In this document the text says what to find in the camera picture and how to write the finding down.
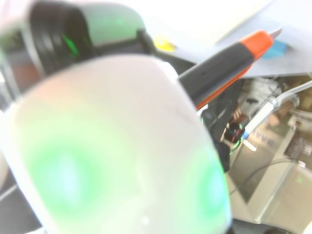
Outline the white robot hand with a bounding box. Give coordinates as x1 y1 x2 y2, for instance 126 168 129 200
0 0 232 234

